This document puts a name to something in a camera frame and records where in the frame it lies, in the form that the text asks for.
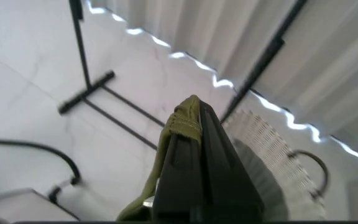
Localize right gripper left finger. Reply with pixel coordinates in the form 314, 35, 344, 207
152, 134, 213, 222

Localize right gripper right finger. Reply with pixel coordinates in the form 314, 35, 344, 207
199, 100, 265, 222

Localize green long-sleeved shirt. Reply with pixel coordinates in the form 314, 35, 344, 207
116, 94, 203, 222

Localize white laundry basket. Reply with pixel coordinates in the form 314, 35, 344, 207
222, 108, 329, 222

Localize black clothes rack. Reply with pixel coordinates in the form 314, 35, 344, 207
57, 0, 307, 151

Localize white curtain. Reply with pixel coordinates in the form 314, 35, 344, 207
88, 0, 358, 170

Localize black cable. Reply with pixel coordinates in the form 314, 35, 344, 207
0, 138, 82, 205

